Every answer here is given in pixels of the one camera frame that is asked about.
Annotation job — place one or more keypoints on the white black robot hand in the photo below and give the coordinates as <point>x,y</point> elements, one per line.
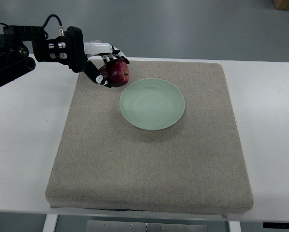
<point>107,52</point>

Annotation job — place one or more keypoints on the red apple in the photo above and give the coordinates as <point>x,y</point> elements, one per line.
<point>116,72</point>

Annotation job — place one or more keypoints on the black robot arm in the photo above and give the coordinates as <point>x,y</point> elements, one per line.
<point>22,46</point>

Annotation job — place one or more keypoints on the pale green plate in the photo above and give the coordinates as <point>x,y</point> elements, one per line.
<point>152,104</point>

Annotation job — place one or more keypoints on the silver floor outlet upper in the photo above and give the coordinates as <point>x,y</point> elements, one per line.
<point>96,41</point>

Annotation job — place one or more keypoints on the beige square cushion mat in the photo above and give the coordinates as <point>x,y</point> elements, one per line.
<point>195,166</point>

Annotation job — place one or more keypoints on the cardboard box corner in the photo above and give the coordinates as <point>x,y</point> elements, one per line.
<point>282,4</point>

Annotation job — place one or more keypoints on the white table leg left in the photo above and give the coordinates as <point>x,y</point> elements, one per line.
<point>50,223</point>

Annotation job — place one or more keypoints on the white table leg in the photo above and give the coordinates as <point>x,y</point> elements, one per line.
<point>234,226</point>
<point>50,223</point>

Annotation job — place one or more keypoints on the white table leg right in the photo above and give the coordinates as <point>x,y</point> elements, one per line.
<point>234,226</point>

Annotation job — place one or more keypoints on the black table control panel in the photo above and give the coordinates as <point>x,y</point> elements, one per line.
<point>275,225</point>

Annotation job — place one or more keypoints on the metal table base plate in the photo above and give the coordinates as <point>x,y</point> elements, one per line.
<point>119,226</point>

